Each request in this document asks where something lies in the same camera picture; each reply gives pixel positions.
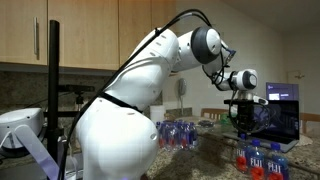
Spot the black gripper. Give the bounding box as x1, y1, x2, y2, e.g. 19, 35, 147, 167
223, 98, 258, 137

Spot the Fiji water bottle blue cap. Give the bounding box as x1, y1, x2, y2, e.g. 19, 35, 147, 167
248, 139, 268, 180
266, 142, 291, 180
235, 133, 251, 175

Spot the green tissue box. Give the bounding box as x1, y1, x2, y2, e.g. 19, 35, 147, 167
219, 112, 235, 127

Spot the wooden chair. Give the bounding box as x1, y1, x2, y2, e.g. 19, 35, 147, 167
200, 107, 231, 121
298, 112, 320, 135

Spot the black plastic tray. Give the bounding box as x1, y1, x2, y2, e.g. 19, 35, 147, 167
197, 119, 216, 130

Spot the flat screen television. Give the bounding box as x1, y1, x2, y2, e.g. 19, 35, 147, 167
265, 81, 300, 102

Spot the white woven placemat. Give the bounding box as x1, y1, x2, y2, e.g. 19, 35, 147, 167
294, 134, 315, 148

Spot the white interior door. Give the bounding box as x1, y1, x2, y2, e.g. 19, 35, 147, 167
286, 69, 306, 114

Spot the shrink-wrapped water bottle pack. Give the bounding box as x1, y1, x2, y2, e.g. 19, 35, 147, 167
154, 119, 200, 152

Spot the white paper towel roll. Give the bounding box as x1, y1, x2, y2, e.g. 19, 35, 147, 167
149, 104, 167, 125

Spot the wooden cabinet door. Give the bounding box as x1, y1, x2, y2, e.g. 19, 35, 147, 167
118, 0, 178, 76
48, 0, 120, 71
0, 0, 49, 66

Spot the black vertical pole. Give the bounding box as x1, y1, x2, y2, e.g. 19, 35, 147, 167
46, 19, 62, 165

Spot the white rounded device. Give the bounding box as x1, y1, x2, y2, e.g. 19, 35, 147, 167
0, 107, 46, 158

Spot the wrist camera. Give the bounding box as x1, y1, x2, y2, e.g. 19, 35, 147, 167
252, 94, 270, 107

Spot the wall phone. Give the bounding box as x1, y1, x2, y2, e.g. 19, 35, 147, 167
177, 77, 188, 116

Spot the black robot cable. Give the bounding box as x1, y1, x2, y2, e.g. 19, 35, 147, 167
57, 8, 273, 180

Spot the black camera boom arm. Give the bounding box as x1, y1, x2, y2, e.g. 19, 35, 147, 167
43, 84, 97, 119

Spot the metal cabinet handle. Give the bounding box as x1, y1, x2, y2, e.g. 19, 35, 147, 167
32, 16, 40, 56

